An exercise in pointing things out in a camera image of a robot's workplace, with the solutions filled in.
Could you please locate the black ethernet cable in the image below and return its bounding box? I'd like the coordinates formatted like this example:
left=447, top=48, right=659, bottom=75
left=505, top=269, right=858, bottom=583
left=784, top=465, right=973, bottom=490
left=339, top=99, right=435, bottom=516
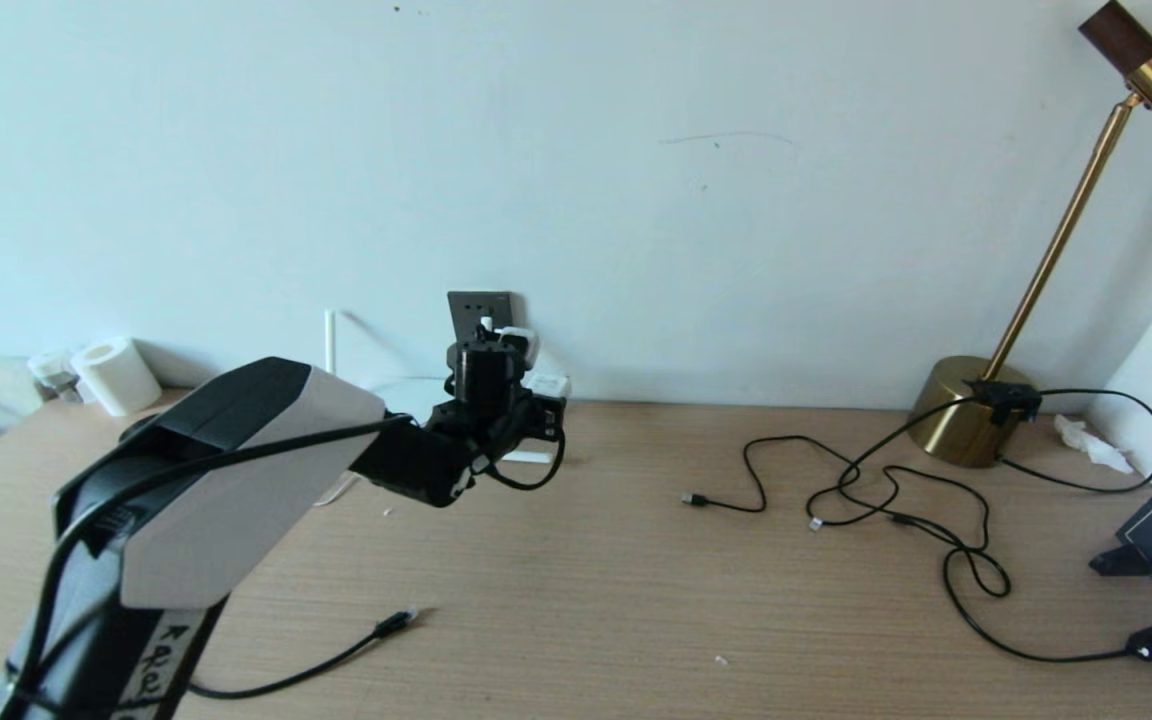
left=186, top=603, right=421, bottom=699

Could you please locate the black cable with silver connector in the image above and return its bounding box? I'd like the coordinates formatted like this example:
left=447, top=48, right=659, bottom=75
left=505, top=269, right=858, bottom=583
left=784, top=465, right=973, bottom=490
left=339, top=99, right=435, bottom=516
left=807, top=463, right=989, bottom=554

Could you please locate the grey wall power socket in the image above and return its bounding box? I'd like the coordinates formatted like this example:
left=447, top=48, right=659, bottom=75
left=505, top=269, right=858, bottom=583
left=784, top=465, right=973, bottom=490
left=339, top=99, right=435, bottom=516
left=448, top=291, right=515, bottom=346

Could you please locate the black USB cable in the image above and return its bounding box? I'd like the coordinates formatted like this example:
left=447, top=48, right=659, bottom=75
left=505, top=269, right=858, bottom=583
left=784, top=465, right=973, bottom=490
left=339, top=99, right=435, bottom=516
left=683, top=434, right=1014, bottom=599

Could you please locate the white toilet paper roll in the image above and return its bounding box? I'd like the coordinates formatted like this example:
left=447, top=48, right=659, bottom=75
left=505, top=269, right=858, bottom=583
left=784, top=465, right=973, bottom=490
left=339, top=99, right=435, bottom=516
left=72, top=337, right=164, bottom=417

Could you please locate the short black lamp cord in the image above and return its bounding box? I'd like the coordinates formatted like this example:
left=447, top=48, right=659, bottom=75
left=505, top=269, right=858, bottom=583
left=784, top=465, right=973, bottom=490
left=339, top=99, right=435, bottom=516
left=996, top=387, right=1152, bottom=493

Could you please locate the brass desk lamp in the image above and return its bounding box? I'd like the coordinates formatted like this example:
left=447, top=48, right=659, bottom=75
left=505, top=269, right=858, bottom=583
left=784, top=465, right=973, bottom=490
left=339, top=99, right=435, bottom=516
left=908, top=0, right=1152, bottom=469

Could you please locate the black inline cord switch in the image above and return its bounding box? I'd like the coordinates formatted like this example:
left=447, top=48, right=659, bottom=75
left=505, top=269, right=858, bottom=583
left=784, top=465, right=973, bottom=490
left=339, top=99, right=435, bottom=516
left=969, top=379, right=1044, bottom=427

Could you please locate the small clear plastic jar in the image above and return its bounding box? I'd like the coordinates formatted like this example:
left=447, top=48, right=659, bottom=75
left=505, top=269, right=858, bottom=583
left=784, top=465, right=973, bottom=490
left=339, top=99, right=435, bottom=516
left=29, top=351, right=85, bottom=405

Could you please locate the black plastic clip stand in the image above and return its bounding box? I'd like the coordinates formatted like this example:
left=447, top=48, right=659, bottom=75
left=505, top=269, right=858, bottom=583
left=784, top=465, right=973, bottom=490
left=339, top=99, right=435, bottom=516
left=1089, top=544, right=1152, bottom=576

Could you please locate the crumpled white tissue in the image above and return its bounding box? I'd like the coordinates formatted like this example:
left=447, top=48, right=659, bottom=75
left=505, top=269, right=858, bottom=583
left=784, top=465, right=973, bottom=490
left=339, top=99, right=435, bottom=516
left=1054, top=414, right=1135, bottom=474

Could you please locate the white wifi router with antennas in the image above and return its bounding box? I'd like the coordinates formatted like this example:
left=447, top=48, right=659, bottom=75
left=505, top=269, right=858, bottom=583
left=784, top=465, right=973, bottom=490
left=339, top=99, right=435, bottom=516
left=325, top=309, right=557, bottom=467

